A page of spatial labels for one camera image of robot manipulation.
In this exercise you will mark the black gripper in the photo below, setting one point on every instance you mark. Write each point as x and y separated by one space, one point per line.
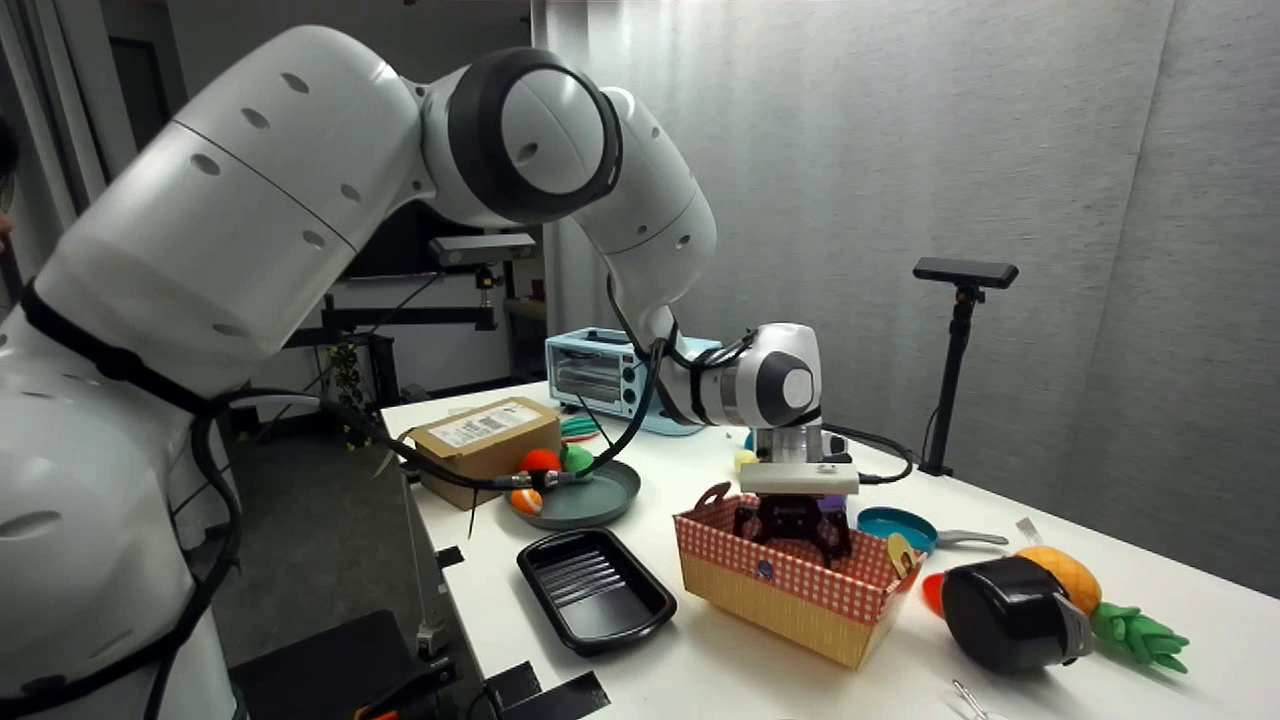
798 522

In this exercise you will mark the red checkered basket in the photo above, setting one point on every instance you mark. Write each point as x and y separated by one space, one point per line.
782 603

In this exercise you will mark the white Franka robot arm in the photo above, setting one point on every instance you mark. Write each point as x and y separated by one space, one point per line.
267 200

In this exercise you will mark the teal toy frying pan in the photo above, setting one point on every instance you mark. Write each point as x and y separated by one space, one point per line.
896 529

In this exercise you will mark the yellow round toy slice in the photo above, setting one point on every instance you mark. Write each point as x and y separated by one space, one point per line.
901 556

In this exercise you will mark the red toy bowl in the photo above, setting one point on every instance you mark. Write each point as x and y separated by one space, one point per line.
934 594

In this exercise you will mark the black plastic tray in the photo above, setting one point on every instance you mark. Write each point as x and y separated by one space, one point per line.
594 594

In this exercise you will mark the small green toy vegetable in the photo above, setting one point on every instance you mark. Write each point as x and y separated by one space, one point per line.
578 459

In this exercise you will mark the red toy tomato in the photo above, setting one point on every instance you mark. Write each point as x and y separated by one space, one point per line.
538 460

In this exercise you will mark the small orange toy fruit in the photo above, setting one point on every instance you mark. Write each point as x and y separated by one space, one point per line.
524 503

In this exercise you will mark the green round plate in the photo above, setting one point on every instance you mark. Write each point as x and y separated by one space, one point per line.
594 506

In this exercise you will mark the light blue toaster oven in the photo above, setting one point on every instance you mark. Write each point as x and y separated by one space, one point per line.
594 365

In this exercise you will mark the brown cardboard box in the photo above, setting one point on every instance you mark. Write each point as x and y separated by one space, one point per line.
482 444

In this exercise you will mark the black flat table bracket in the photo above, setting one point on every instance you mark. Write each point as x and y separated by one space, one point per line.
563 703

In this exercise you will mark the black camera on stand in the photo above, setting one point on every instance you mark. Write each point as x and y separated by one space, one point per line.
961 274

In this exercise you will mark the grey camera bar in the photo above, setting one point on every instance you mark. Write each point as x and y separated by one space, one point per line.
482 248

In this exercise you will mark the black wall monitor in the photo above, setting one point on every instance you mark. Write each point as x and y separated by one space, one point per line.
403 248

